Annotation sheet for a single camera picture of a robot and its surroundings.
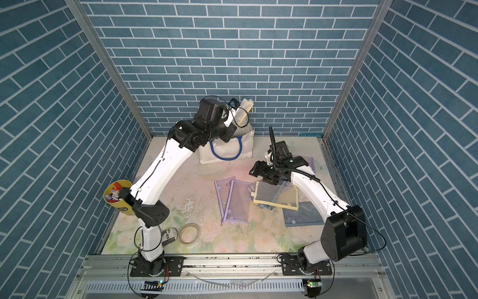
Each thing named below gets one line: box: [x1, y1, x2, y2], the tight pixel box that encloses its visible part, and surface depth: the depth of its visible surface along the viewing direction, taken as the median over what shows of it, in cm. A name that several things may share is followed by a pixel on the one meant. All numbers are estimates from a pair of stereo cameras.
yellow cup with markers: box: [103, 179, 136, 216], surface depth 82 cm
